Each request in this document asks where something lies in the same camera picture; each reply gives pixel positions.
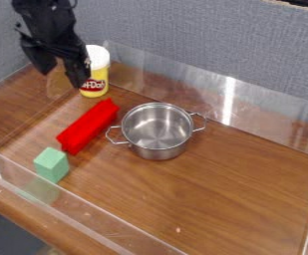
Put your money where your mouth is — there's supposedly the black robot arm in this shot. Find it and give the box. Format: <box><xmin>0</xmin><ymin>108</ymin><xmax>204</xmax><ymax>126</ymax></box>
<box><xmin>11</xmin><ymin>0</ymin><xmax>92</xmax><ymax>89</ymax></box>

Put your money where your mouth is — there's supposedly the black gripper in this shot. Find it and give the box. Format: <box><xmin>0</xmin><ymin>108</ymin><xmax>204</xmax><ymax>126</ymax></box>
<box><xmin>15</xmin><ymin>9</ymin><xmax>92</xmax><ymax>89</ymax></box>

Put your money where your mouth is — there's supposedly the green foam block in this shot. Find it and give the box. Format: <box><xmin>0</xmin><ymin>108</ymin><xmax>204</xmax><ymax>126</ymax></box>
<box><xmin>34</xmin><ymin>147</ymin><xmax>70</xmax><ymax>183</ymax></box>

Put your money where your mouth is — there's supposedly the red plastic bar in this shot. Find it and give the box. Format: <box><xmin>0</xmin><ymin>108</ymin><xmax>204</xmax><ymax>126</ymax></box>
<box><xmin>57</xmin><ymin>99</ymin><xmax>120</xmax><ymax>155</ymax></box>

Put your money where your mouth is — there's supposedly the yellow Play-Doh can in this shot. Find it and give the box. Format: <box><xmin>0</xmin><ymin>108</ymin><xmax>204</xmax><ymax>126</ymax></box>
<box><xmin>80</xmin><ymin>45</ymin><xmax>112</xmax><ymax>98</ymax></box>

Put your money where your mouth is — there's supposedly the clear acrylic barrier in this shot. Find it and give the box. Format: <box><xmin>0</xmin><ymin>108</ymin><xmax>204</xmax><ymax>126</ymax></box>
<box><xmin>0</xmin><ymin>43</ymin><xmax>308</xmax><ymax>255</ymax></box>

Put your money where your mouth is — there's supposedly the stainless steel pot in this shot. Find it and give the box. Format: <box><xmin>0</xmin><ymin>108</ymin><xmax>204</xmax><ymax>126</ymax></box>
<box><xmin>106</xmin><ymin>103</ymin><xmax>207</xmax><ymax>160</ymax></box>

